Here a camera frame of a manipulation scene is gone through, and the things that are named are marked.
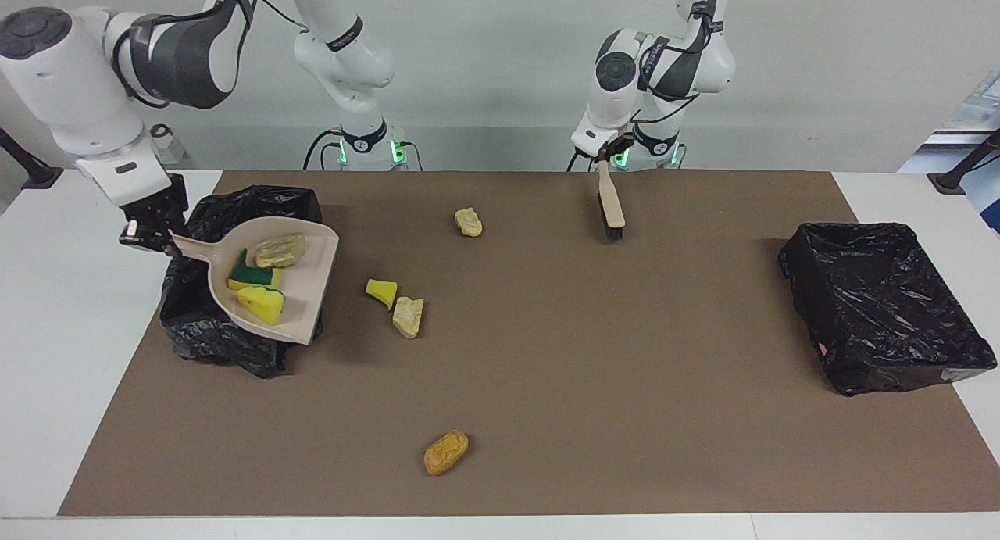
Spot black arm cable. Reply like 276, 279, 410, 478
631, 0, 723, 128
112, 0, 309, 107

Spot white box yellow labels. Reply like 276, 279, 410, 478
148, 123, 188, 166

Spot black camera stand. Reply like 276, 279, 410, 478
0, 127, 63, 191
927, 128, 1000, 195

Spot brown table mat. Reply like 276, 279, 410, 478
57, 170, 1000, 517

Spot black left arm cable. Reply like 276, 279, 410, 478
631, 0, 723, 128

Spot beige brush black bristles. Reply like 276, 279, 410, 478
596, 159, 627, 241

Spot notched yellow green sponge piece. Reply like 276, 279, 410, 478
227, 248, 284, 291

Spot black bag bin pink mark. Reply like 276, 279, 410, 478
778, 222, 998, 397

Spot yellow sponge piece dark dot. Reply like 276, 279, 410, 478
237, 285, 286, 326

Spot beige plastic dustpan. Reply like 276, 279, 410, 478
170, 216, 341, 345

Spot orange-brown sponge lump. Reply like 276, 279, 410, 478
423, 430, 470, 477

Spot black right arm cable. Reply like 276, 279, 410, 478
112, 0, 309, 107

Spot white blue background furniture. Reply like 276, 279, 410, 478
897, 70, 1000, 236

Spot black bag-lined bin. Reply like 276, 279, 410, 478
159, 184, 324, 380

